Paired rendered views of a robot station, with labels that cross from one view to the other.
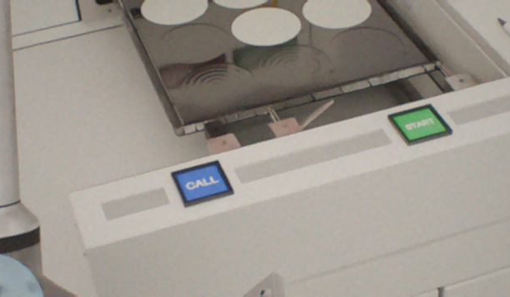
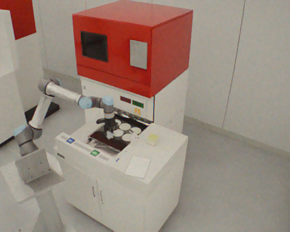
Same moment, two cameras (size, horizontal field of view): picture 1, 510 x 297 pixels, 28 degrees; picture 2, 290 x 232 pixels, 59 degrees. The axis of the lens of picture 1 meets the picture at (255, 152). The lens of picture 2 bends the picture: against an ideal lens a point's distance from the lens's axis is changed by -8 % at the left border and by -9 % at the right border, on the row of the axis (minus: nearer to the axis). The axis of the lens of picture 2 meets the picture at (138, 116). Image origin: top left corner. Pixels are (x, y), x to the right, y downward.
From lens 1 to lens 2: 174 cm
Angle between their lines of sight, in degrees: 40
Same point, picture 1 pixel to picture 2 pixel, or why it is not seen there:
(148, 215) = (63, 139)
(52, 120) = (90, 127)
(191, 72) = (101, 131)
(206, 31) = not seen: hidden behind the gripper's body
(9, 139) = (39, 118)
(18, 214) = (36, 125)
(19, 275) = (22, 128)
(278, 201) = (72, 148)
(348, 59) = (115, 143)
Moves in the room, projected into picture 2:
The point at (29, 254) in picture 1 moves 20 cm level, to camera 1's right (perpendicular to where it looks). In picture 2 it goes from (35, 130) to (45, 142)
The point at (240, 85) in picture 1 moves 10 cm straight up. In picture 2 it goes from (101, 136) to (100, 127)
